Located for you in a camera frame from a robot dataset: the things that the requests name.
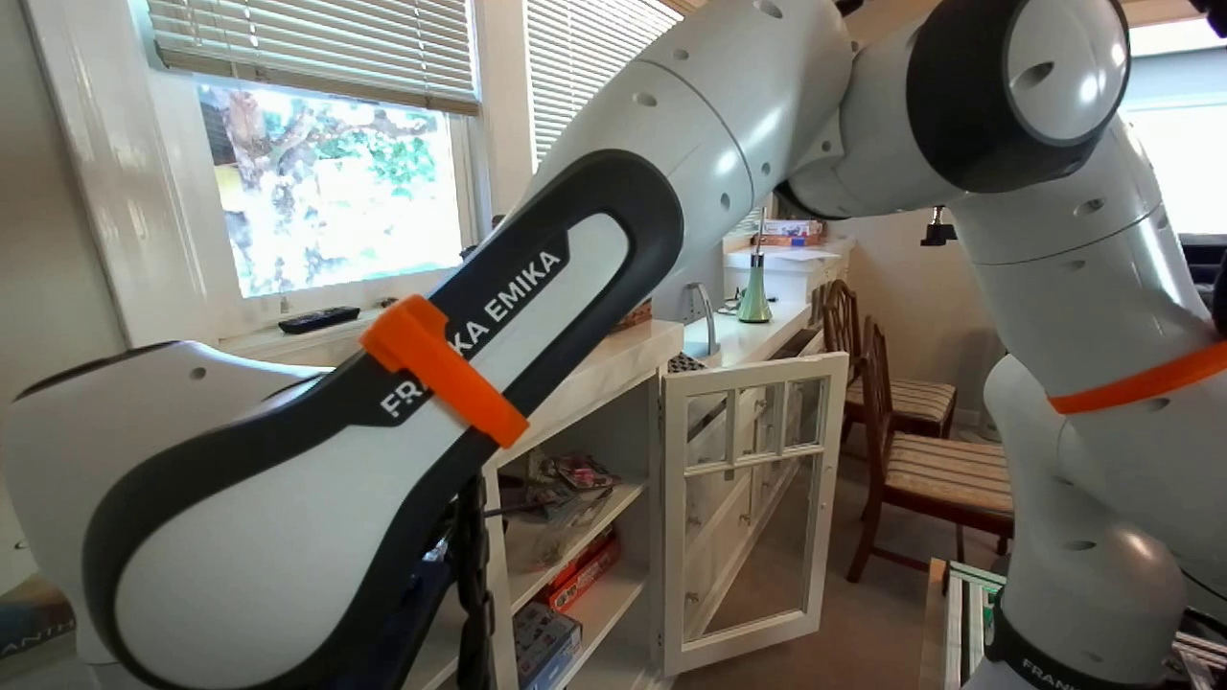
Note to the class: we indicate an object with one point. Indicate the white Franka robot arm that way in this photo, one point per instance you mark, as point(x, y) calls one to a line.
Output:
point(224, 522)

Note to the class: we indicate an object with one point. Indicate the white built-in shelf cabinet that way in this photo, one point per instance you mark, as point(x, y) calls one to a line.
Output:
point(615, 414)

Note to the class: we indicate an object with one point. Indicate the white right cabinet door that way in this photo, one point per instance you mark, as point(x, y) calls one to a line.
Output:
point(751, 483)

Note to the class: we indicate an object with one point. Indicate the green bottle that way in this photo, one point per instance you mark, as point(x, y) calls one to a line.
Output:
point(752, 299)

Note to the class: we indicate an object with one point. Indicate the clear zip plastic bag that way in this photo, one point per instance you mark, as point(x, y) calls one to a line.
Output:
point(549, 501)

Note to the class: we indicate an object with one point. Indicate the orange flat game box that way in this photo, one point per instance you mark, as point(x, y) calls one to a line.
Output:
point(583, 571)

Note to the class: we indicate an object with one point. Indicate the wooden chair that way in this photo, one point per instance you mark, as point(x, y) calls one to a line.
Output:
point(937, 476)

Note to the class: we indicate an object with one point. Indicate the white window blinds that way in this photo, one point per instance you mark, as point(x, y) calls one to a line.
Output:
point(403, 52)

